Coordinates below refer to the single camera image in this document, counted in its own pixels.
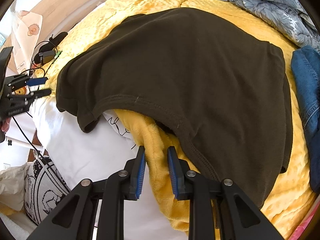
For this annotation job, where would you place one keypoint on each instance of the bear print net curtain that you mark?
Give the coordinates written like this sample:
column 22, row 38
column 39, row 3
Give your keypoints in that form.
column 26, row 27

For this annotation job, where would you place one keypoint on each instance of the white bed sheet mattress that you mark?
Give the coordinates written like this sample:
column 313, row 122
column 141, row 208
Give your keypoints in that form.
column 97, row 155

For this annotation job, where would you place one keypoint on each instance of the blue denim jeans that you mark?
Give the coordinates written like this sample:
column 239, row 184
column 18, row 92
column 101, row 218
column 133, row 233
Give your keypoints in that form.
column 305, row 68

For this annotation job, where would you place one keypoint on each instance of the yellow dotted plush blanket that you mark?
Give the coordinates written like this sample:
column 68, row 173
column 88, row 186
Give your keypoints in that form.
column 291, row 197

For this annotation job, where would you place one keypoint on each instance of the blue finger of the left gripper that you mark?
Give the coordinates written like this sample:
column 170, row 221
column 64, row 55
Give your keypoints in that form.
column 39, row 94
column 36, row 81

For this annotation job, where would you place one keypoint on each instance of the black microphone device with cable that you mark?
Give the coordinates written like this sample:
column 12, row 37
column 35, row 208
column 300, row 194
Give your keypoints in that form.
column 48, row 50

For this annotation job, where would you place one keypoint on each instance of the wooden headboard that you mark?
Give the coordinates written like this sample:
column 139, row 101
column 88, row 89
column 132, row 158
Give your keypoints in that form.
column 58, row 16

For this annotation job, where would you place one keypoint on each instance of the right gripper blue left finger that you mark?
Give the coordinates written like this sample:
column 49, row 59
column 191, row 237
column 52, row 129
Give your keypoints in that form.
column 100, row 202

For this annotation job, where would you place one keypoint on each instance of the pink garment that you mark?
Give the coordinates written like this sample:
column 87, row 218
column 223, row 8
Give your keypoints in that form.
column 305, row 222

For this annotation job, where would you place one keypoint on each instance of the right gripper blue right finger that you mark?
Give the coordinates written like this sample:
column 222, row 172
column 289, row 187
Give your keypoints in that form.
column 217, row 203

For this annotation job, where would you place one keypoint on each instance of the person left hand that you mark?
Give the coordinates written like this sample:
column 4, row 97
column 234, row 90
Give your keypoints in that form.
column 5, row 125

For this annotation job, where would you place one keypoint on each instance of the dark olive long-sleeve shirt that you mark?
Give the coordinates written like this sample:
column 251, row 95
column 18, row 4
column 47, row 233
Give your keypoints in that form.
column 221, row 91

